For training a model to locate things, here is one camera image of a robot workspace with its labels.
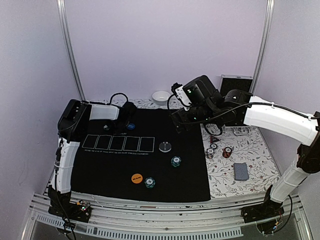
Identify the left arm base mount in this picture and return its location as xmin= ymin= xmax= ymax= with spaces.
xmin=48 ymin=198 xmax=92 ymax=223

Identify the green chip stack front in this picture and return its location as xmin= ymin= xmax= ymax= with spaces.
xmin=144 ymin=177 xmax=156 ymax=189

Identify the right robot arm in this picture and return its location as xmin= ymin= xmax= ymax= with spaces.
xmin=170 ymin=75 xmax=320 ymax=218

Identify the red black chip stack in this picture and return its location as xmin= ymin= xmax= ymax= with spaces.
xmin=222 ymin=147 xmax=233 ymax=159

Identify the floral tablecloth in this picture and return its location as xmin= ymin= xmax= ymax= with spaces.
xmin=51 ymin=98 xmax=286 ymax=201

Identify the blue playing card deck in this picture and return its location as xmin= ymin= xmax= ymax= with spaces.
xmin=233 ymin=163 xmax=249 ymax=181

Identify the orange big blind button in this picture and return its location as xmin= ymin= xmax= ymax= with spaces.
xmin=131 ymin=173 xmax=143 ymax=184

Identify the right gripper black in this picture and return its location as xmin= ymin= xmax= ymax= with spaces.
xmin=169 ymin=105 xmax=219 ymax=133

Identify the white ceramic bowl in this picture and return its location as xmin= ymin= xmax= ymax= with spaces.
xmin=151 ymin=90 xmax=171 ymax=106

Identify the blue peach chip stack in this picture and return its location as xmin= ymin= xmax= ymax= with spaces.
xmin=205 ymin=147 xmax=215 ymax=159

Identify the clear acrylic dealer button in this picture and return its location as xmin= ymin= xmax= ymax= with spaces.
xmin=158 ymin=141 xmax=172 ymax=153

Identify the black poker mat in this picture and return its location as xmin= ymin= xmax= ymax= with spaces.
xmin=70 ymin=109 xmax=211 ymax=203

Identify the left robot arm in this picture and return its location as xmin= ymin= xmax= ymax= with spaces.
xmin=48 ymin=99 xmax=137 ymax=217

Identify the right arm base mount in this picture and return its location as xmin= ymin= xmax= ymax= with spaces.
xmin=241 ymin=185 xmax=285 ymax=235

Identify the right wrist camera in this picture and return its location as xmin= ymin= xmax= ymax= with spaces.
xmin=171 ymin=82 xmax=192 ymax=111

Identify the blue small blind button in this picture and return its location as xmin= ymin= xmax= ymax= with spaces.
xmin=126 ymin=123 xmax=136 ymax=130

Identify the black triangular card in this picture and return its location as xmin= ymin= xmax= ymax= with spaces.
xmin=210 ymin=135 xmax=219 ymax=144

